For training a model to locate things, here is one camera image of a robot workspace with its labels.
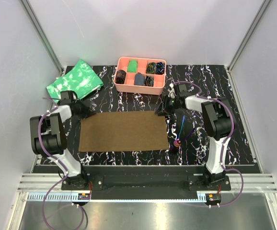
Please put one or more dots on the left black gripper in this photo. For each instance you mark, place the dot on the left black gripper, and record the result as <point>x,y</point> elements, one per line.
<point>86,112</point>

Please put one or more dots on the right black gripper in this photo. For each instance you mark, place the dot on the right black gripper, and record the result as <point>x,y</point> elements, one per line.
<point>167,110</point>

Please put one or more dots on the brown cloth napkin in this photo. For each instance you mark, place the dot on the brown cloth napkin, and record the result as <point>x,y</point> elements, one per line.
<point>123,131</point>

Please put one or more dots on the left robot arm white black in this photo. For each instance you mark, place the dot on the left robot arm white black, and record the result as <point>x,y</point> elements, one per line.
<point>48,136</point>

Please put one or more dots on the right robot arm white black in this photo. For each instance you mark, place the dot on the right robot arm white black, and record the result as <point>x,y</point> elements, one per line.
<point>218,123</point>

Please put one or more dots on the black patterned rolled cloth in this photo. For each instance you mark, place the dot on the black patterned rolled cloth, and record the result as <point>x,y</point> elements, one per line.
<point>149,81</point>

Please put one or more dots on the green white patterned cloth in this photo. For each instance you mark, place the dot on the green white patterned cloth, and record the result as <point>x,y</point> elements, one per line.
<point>81,79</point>

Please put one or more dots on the blue grey rolled cloth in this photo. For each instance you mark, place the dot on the blue grey rolled cloth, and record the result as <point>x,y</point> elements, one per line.
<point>139,79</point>

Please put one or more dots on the pink compartment tray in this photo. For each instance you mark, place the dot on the pink compartment tray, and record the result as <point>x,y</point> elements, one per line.
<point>128,86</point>

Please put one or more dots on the black blue rolled cloth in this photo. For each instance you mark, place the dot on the black blue rolled cloth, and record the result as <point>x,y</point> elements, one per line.
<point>160,68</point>

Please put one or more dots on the black multicolour rolled cloth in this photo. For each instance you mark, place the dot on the black multicolour rolled cloth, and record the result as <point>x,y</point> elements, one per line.
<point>150,68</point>

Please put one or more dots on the dark brown rolled cloth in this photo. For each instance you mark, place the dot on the dark brown rolled cloth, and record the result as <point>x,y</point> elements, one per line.
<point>120,77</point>

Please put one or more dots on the green rolled cloth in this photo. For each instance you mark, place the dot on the green rolled cloth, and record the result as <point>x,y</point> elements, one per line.
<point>132,66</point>

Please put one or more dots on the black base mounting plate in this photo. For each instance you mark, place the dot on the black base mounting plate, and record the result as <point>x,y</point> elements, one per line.
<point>149,182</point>

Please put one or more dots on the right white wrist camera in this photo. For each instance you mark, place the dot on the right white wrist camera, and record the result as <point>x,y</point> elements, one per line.
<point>171,93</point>

